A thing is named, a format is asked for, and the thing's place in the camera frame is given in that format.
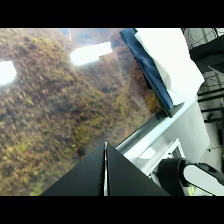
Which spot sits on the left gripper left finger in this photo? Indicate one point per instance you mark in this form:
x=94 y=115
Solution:
x=83 y=181

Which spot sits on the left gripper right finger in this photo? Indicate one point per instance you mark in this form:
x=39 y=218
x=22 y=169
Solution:
x=130 y=181

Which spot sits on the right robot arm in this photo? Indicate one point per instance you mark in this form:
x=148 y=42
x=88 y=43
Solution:
x=200 y=176

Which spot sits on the blue garment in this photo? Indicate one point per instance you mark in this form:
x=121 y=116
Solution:
x=150 y=70

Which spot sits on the white garment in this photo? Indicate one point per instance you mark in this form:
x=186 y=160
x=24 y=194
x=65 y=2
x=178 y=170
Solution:
x=170 y=56

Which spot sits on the silver frame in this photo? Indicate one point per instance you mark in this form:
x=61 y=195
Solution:
x=151 y=135

